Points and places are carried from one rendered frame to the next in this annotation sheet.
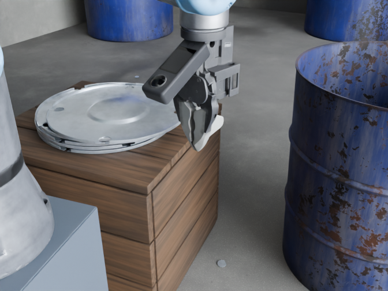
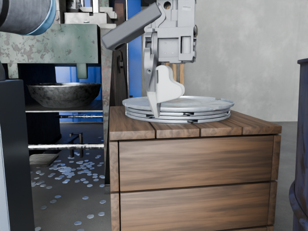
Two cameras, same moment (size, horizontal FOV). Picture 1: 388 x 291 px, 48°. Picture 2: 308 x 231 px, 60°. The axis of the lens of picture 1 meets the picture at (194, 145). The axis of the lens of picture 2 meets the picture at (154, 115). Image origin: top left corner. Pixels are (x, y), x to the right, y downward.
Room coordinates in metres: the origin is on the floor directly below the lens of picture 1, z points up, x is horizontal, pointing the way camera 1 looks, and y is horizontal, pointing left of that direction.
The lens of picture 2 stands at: (0.40, -0.41, 0.47)
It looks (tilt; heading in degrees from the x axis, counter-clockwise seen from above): 9 degrees down; 58
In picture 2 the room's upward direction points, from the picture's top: straight up
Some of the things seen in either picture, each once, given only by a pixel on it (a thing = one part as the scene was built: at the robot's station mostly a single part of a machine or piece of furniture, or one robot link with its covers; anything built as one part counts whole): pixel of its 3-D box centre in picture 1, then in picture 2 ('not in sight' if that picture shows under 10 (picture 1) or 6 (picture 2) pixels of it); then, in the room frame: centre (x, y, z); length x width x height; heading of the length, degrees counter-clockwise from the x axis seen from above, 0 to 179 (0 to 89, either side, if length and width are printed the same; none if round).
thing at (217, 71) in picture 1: (206, 63); (169, 29); (0.68, -0.02, 0.54); 0.09 x 0.08 x 0.12; 135
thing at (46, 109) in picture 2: not in sight; (67, 105); (0.73, 0.91, 0.31); 0.43 x 0.42 x 0.01; 151
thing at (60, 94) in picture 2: not in sight; (66, 94); (0.72, 0.90, 0.36); 0.34 x 0.34 x 0.10
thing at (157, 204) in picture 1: (114, 186); (176, 172); (0.85, 0.19, 0.18); 0.40 x 0.38 x 0.35; 67
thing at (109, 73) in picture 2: not in sight; (123, 75); (1.02, 0.89, 0.45); 0.92 x 0.12 x 0.90; 61
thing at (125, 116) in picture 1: (118, 109); (177, 101); (0.83, 0.16, 0.39); 0.29 x 0.29 x 0.01
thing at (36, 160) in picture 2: not in sight; (60, 147); (0.66, 0.78, 0.14); 0.59 x 0.10 x 0.05; 61
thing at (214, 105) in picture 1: (204, 106); (151, 65); (0.64, -0.02, 0.48); 0.05 x 0.02 x 0.09; 45
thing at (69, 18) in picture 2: not in sight; (62, 25); (0.72, 0.90, 0.68); 0.45 x 0.30 x 0.06; 151
